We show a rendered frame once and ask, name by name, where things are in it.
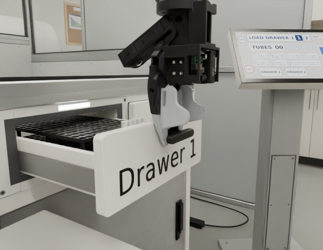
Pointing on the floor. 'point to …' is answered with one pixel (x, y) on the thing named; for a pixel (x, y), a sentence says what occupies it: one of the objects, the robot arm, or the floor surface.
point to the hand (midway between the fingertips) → (167, 134)
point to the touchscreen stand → (275, 173)
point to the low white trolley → (54, 235)
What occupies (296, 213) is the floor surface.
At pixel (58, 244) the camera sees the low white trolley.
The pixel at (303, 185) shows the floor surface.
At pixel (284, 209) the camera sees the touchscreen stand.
